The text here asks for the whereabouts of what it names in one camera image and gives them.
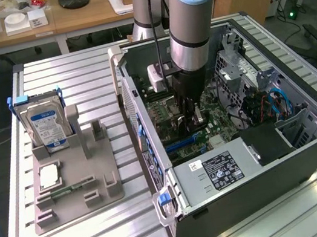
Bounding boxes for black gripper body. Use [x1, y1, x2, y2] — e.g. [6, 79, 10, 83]
[168, 65, 213, 107]

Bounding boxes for CPU socket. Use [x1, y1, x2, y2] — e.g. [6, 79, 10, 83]
[163, 95, 182, 118]

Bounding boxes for green motherboard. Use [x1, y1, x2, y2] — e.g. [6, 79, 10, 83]
[136, 66, 245, 171]

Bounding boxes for blue expansion slot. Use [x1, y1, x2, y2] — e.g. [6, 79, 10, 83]
[163, 134, 205, 155]

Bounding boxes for metal drive cage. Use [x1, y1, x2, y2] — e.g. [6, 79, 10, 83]
[209, 42, 267, 105]

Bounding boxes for silver chipset heatsink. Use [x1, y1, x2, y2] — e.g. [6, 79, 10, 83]
[208, 134, 229, 151]

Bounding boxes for grey power supply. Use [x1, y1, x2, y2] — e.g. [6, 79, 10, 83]
[164, 134, 268, 211]

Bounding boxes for black plastic shroud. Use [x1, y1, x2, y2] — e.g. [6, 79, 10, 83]
[239, 118, 296, 170]

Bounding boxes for blue case latch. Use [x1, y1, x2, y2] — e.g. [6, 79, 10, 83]
[156, 192, 173, 208]

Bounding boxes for white paper stack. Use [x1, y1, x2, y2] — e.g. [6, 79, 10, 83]
[108, 0, 136, 18]

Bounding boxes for grey disk bay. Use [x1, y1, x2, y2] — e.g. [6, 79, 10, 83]
[272, 105, 317, 152]

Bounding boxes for open black PC case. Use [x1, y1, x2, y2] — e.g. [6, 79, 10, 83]
[105, 3, 317, 237]

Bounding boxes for wooden desk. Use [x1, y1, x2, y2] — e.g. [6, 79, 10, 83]
[0, 0, 221, 58]

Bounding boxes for hard disk with blue caddy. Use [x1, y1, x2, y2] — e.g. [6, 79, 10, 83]
[5, 85, 74, 159]

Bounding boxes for grey parts rack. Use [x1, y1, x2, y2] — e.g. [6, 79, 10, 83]
[15, 97, 130, 237]

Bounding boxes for green RAM stick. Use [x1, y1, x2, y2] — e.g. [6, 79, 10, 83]
[49, 182, 86, 200]

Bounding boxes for silver CPU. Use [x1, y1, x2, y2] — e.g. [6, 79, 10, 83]
[38, 165, 62, 190]

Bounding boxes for plain white box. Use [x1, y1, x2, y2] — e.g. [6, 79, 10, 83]
[26, 8, 49, 30]

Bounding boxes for red packet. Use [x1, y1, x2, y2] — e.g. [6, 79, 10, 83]
[30, 0, 46, 10]

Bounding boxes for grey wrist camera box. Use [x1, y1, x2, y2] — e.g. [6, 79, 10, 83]
[145, 61, 174, 94]

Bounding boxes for red wire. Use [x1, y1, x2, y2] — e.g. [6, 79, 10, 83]
[257, 96, 270, 122]

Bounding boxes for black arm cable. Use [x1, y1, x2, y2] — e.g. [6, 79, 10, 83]
[146, 0, 173, 91]

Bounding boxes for blue wire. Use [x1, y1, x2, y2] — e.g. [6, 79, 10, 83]
[267, 86, 295, 119]

